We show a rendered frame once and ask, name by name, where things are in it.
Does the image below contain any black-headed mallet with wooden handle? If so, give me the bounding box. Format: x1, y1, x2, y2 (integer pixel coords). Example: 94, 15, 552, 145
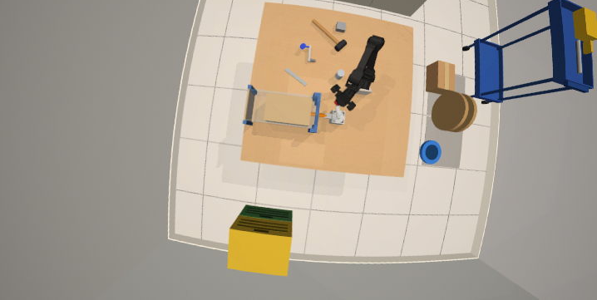
312, 19, 347, 52

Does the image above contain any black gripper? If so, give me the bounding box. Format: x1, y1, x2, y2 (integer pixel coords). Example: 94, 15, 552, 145
330, 84, 356, 111

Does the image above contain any grey cylinder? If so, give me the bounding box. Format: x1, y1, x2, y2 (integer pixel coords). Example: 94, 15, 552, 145
335, 70, 345, 80

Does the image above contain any grey flat bar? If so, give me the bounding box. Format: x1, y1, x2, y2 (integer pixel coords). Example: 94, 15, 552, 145
285, 67, 308, 86

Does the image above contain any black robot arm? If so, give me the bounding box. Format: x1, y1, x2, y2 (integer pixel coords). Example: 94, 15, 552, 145
335, 35, 385, 107

